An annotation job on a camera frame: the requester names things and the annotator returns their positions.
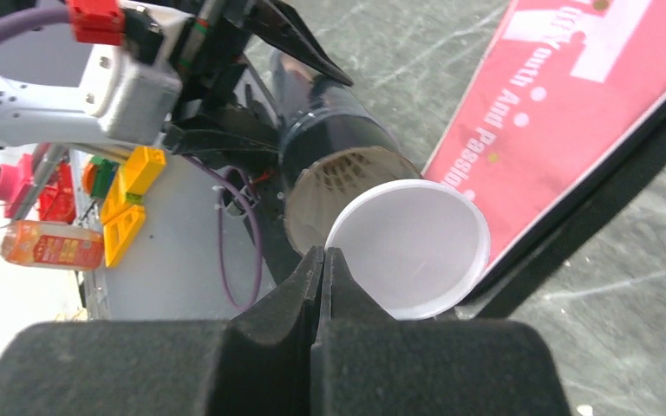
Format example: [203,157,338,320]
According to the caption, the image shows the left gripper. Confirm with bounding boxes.
[163,0,354,170]

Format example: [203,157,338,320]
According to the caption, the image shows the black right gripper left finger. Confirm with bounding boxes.
[0,247,324,415]

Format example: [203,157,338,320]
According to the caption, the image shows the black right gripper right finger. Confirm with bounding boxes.
[310,248,571,415]

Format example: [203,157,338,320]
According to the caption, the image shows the black shuttlecock tube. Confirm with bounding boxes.
[271,52,421,254]

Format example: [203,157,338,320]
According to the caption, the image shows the translucent tube lid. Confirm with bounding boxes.
[325,179,491,321]

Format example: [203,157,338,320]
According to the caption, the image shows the pink racket bag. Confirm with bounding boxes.
[423,1,666,320]

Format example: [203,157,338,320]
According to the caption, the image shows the yellow plastic blocks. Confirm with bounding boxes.
[100,146,167,268]

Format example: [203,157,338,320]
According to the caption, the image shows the red clamp tool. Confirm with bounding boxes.
[0,145,76,224]

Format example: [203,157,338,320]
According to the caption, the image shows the orange drink bottle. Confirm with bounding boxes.
[0,220,104,271]

